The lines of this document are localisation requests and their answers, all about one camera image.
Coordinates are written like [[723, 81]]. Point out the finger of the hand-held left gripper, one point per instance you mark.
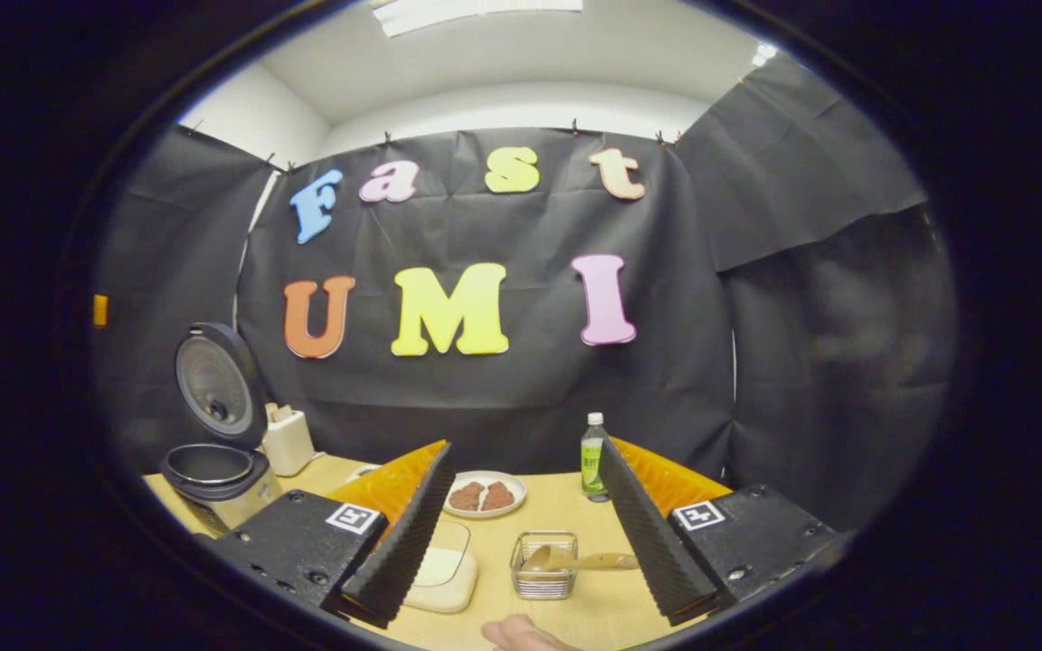
[[99, 310]]

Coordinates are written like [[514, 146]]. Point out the white divided bean dish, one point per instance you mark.
[[365, 472]]

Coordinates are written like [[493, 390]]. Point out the black rice cooker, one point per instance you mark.
[[213, 384]]

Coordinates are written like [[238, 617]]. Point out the clear rice container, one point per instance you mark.
[[444, 579]]

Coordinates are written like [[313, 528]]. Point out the white round plate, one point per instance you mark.
[[516, 484]]

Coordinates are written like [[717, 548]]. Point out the small ceiling light panel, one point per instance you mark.
[[763, 54]]

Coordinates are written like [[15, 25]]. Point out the large ceiling light panel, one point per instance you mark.
[[476, 11]]

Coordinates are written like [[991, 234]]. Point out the brown meat piece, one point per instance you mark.
[[466, 496], [497, 496]]

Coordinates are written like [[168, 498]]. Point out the white toaster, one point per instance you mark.
[[290, 448]]

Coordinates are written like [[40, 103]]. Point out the green tea bottle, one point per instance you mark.
[[592, 466]]

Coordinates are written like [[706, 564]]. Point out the wooden spoon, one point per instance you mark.
[[566, 561]]

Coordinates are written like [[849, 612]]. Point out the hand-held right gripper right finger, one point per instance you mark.
[[652, 533]]

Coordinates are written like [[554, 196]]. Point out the brown bread slice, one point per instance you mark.
[[281, 412]]

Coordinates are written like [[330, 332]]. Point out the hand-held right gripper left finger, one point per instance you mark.
[[403, 533]]

